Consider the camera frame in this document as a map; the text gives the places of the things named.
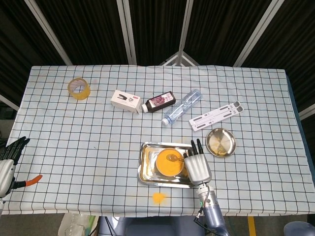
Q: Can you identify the bowl of yellow powder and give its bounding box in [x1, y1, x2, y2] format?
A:
[155, 148, 186, 177]

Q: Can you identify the white black-checked tablecloth table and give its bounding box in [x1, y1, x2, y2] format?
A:
[0, 64, 315, 218]

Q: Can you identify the yellow packing tape roll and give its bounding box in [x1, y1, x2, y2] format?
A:
[67, 78, 91, 100]

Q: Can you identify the small rectangular steel tray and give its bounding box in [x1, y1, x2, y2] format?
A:
[141, 145, 195, 184]

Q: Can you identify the round steel plate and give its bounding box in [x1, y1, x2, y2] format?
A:
[205, 127, 237, 157]

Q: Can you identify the clear plastic water bottle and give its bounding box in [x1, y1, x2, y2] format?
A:
[161, 88, 202, 126]

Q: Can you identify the spilled yellow powder pile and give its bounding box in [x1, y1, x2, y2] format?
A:
[150, 191, 169, 205]

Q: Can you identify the dark juice bottle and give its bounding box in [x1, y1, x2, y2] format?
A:
[141, 91, 176, 114]

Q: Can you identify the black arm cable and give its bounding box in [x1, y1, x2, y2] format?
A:
[194, 184, 214, 223]

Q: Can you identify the small metal spoon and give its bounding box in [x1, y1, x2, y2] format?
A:
[166, 154, 185, 163]

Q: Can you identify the white stapler box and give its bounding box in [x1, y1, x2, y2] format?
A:
[110, 89, 143, 114]

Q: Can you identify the clear plastic bag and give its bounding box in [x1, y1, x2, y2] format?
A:
[58, 213, 99, 236]

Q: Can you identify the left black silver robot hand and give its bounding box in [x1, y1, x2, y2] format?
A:
[0, 137, 43, 199]

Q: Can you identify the large rectangular steel tray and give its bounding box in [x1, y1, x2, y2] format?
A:
[137, 142, 199, 189]

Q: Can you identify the black folding screen white frame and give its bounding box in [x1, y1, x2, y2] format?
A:
[0, 0, 315, 121]

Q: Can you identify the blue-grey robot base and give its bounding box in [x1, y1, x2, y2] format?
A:
[98, 216, 205, 236]

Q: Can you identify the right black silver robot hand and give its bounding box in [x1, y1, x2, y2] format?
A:
[183, 139, 213, 185]

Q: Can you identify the white folding laptop stand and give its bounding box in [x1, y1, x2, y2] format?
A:
[189, 100, 244, 132]

